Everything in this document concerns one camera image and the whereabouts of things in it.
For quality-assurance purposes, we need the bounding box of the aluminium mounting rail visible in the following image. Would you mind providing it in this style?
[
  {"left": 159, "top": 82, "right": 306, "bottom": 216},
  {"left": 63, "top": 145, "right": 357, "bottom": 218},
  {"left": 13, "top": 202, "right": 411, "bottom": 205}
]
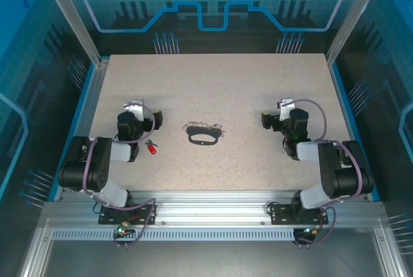
[{"left": 41, "top": 189, "right": 385, "bottom": 227}]

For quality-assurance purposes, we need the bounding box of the black key organizer with hooks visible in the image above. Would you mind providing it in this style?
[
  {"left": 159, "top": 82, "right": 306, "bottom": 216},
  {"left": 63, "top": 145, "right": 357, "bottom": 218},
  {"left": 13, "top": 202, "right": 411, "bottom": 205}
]
[{"left": 183, "top": 121, "right": 226, "bottom": 147}]

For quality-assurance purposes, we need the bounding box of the blue table edge strip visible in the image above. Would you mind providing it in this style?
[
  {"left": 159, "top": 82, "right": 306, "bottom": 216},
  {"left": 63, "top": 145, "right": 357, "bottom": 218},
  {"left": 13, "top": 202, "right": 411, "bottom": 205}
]
[
  {"left": 47, "top": 63, "right": 97, "bottom": 203},
  {"left": 328, "top": 62, "right": 381, "bottom": 202}
]

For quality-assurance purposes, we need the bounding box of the slotted grey cable duct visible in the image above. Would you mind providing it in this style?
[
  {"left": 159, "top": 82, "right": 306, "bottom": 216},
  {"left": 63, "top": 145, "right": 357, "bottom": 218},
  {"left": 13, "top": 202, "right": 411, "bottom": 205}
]
[{"left": 50, "top": 229, "right": 297, "bottom": 241}]

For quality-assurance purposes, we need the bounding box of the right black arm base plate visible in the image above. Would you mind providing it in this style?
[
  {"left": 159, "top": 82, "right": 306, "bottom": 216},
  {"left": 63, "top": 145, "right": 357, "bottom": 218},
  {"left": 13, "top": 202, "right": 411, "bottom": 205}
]
[{"left": 267, "top": 203, "right": 330, "bottom": 225}]

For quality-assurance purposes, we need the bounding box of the cable connector with green light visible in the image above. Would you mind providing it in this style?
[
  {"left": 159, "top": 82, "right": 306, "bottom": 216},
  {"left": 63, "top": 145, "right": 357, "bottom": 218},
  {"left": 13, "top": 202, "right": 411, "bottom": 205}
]
[
  {"left": 303, "top": 225, "right": 323, "bottom": 238},
  {"left": 116, "top": 221, "right": 136, "bottom": 238}
]

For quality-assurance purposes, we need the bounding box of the aluminium frame beam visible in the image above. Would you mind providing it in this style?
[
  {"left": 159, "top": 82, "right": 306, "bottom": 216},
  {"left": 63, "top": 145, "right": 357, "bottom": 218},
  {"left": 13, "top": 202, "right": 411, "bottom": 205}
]
[
  {"left": 17, "top": 225, "right": 52, "bottom": 277},
  {"left": 374, "top": 221, "right": 413, "bottom": 277}
]

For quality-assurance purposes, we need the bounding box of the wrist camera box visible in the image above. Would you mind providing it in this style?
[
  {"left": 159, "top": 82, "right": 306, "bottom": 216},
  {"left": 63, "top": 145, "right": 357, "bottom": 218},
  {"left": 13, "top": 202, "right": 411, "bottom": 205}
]
[
  {"left": 276, "top": 97, "right": 295, "bottom": 122},
  {"left": 122, "top": 98, "right": 145, "bottom": 121}
]

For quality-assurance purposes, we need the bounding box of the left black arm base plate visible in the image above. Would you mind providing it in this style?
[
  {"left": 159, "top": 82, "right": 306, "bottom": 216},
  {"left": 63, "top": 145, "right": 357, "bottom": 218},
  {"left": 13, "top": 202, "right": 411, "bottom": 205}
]
[{"left": 98, "top": 204, "right": 157, "bottom": 225}]

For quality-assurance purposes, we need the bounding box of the aluminium frame post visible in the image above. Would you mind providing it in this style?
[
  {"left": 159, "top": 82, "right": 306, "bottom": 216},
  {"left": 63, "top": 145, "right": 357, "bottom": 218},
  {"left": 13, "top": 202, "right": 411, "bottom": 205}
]
[
  {"left": 325, "top": 0, "right": 391, "bottom": 65},
  {"left": 35, "top": 0, "right": 110, "bottom": 68}
]

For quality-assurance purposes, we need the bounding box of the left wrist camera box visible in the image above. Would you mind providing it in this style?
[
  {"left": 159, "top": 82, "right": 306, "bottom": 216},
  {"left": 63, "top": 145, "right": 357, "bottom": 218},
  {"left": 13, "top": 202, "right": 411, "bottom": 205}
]
[{"left": 122, "top": 98, "right": 145, "bottom": 121}]

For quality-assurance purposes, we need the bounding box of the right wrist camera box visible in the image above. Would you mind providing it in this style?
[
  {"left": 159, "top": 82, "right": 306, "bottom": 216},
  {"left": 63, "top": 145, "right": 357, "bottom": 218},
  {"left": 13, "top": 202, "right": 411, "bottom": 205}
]
[{"left": 276, "top": 97, "right": 295, "bottom": 122}]

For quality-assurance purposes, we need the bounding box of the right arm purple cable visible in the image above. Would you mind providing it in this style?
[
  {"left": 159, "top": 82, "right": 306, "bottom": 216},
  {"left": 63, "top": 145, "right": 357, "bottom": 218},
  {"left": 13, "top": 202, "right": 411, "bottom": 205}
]
[{"left": 279, "top": 98, "right": 364, "bottom": 249}]

